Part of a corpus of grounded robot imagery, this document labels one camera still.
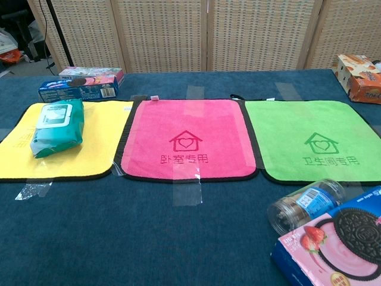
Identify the teal wet wipes pack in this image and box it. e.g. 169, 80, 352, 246
29, 98, 86, 160

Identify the pink and white flat box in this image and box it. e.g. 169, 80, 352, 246
58, 66, 125, 88

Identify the small blue Oreo box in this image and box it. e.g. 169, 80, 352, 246
38, 74, 120, 102

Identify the orange pastry box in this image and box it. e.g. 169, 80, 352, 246
336, 54, 381, 104

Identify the large strawberry Oreo box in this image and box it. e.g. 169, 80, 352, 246
270, 186, 381, 286

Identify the pink towel with house print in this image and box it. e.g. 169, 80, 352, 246
114, 97, 261, 183

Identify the long clear tape strip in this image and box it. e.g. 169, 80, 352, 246
172, 166, 204, 207

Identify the yellow towel with black edge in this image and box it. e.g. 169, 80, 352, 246
0, 100, 135, 183

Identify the green towel with house print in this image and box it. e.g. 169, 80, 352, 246
242, 98, 381, 186

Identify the wicker folding screen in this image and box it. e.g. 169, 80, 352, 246
26, 0, 381, 74

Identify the blue table cloth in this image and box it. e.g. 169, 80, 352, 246
0, 69, 381, 286

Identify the clear jar with blue label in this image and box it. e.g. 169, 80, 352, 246
267, 178, 348, 236

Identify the crumpled clear tape strip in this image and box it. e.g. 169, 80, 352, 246
14, 178, 54, 201

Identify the orange plastic bag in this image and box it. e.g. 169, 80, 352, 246
0, 49, 23, 63

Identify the thin black cable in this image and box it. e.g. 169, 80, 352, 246
37, 0, 57, 72

